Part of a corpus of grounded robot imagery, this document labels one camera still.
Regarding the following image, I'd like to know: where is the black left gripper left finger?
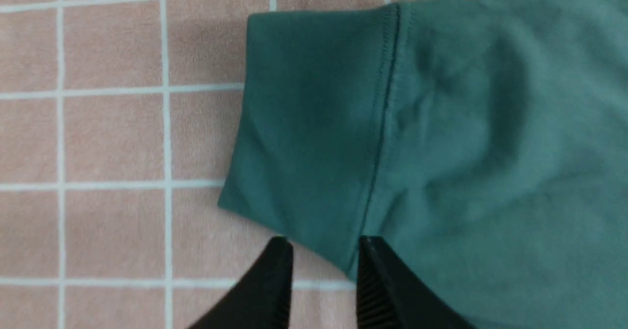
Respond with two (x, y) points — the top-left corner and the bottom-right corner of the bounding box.
(190, 236), (294, 329)

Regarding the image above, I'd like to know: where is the pink checkered table cloth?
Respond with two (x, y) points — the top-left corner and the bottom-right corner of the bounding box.
(0, 0), (395, 329)

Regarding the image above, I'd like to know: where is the green long-sleeved shirt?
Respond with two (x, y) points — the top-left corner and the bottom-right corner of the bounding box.
(218, 0), (628, 329)

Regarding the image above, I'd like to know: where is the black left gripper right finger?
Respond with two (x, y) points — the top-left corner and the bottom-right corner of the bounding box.
(356, 236), (475, 329)

